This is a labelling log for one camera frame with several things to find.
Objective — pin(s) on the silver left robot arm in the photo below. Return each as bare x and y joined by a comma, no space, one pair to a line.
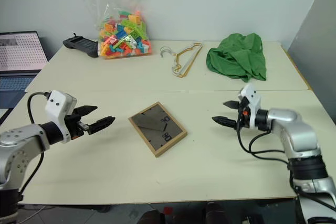
18,145

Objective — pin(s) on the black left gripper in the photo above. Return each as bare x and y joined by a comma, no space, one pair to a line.
74,127

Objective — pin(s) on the black handheld controller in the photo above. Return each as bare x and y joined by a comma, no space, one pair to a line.
81,44

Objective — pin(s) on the small red object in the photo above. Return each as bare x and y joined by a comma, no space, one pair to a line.
168,211

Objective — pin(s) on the crumpled green cloth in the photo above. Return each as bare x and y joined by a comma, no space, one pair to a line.
236,56

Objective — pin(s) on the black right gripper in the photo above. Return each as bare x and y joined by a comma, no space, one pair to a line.
242,119

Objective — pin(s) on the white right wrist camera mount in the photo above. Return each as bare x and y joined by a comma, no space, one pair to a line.
252,98

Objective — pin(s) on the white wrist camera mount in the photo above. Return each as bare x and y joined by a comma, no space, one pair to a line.
56,104
252,98

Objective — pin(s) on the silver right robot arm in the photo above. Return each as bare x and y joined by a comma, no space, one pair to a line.
299,134

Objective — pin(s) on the grey partition panel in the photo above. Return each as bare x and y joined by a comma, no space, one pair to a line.
317,51

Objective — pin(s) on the wooden framed square clock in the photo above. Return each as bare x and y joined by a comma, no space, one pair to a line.
157,129

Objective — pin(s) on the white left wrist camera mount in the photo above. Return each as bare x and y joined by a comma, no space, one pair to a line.
56,104

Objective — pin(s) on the clear bag of coloured bricks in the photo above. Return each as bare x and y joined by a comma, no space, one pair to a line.
123,37

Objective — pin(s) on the open laptop computer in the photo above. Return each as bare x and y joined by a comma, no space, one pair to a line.
18,56

